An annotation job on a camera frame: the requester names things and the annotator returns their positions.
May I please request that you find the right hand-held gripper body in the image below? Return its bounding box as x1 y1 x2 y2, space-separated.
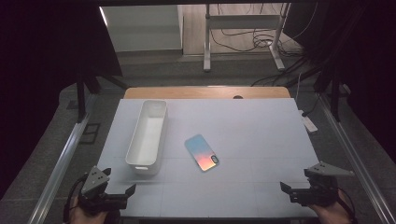
289 161 356 208

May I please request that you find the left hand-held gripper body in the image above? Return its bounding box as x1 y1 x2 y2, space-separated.
77 166 129 217

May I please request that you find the iridescent phone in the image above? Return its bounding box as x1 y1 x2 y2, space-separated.
184 133 220 173

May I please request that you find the person's left hand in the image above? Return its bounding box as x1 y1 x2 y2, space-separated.
68 195 108 224

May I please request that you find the person's right hand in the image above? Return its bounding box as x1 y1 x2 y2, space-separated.
309 189 353 224

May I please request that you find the white power strip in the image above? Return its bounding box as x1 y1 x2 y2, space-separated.
298 109 319 133

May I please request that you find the white plastic bin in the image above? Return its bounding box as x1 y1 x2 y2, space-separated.
124 99 169 175

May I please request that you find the pale table mat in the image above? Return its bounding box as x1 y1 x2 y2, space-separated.
96 98 320 218

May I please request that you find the black curtain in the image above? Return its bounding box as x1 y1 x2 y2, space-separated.
0 0 123 199
284 0 396 157

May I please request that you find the wooden table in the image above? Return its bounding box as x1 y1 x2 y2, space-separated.
123 86 292 100

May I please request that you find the white cabinet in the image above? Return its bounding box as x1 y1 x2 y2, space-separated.
99 4 185 52

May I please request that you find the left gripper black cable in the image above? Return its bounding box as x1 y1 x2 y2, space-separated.
63 174 90 223

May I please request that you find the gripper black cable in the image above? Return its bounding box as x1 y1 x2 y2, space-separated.
337 186 359 223
63 174 90 223

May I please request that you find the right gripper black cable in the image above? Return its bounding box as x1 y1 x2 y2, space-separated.
337 186 359 223

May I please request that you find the aluminium rail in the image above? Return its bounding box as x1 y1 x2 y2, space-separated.
27 92 97 224
318 92 396 224

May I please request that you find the black power strip cable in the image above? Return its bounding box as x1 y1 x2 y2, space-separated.
301 92 321 118

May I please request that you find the black stand post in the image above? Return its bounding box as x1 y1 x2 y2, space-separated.
74 73 102 124
314 71 344 122

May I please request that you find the tangle of black floor cables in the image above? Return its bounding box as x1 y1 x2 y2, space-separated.
209 3 318 58

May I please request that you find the metal desk frame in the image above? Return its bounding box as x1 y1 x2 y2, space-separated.
203 3 292 73

